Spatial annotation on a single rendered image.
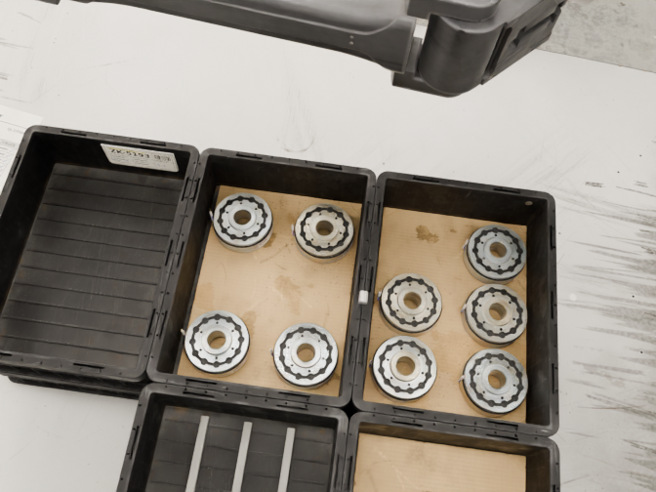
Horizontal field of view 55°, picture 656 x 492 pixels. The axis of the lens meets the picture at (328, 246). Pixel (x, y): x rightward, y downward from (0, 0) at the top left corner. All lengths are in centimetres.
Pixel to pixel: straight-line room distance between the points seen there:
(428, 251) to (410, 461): 36
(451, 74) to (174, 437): 72
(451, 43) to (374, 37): 6
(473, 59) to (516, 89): 100
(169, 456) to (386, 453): 33
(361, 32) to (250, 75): 96
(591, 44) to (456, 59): 218
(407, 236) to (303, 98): 46
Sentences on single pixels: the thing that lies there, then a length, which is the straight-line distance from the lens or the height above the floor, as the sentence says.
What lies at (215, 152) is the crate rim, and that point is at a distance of 110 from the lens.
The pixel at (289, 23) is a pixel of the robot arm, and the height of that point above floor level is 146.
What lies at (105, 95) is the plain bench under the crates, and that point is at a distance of 150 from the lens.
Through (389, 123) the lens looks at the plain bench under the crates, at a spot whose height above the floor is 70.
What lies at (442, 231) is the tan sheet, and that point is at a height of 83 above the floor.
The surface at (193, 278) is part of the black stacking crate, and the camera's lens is 111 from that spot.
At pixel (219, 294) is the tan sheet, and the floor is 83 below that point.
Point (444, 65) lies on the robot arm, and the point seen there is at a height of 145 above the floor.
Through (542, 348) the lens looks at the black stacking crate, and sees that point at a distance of 105.
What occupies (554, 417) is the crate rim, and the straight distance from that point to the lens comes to 100.
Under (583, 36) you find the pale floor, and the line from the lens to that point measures 272.
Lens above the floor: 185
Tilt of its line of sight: 66 degrees down
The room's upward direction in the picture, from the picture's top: 5 degrees clockwise
